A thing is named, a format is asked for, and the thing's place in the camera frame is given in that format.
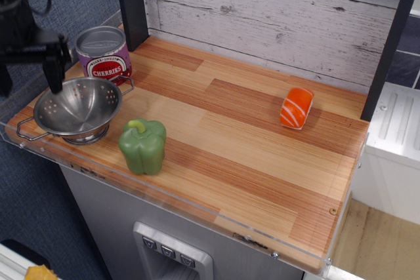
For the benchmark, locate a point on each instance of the silver metal colander bowl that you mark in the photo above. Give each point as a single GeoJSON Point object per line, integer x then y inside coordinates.
{"type": "Point", "coordinates": [81, 112]}

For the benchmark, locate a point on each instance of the dark right shelf post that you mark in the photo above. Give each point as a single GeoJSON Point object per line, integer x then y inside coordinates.
{"type": "Point", "coordinates": [379, 79]}

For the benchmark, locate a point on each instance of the white toy sink counter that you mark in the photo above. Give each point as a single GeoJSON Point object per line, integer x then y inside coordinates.
{"type": "Point", "coordinates": [387, 177]}

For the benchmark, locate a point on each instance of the grey toy fridge cabinet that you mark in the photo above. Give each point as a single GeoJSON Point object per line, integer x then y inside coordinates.
{"type": "Point", "coordinates": [139, 238]}

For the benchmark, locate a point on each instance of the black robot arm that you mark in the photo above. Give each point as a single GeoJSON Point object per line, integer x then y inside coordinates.
{"type": "Point", "coordinates": [24, 42]}

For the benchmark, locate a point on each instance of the cherries toy can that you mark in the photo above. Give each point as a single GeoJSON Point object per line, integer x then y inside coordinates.
{"type": "Point", "coordinates": [103, 53]}

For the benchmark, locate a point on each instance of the yellow black object bottom left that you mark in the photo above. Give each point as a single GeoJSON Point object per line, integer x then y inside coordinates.
{"type": "Point", "coordinates": [20, 262]}

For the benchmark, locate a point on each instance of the orange salmon sushi toy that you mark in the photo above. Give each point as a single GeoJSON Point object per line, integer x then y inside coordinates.
{"type": "Point", "coordinates": [296, 107]}

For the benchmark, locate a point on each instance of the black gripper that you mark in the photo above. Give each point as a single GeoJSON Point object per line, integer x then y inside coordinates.
{"type": "Point", "coordinates": [23, 42]}

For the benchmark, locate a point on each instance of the green toy bell pepper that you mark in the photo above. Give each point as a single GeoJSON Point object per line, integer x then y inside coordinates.
{"type": "Point", "coordinates": [142, 144]}

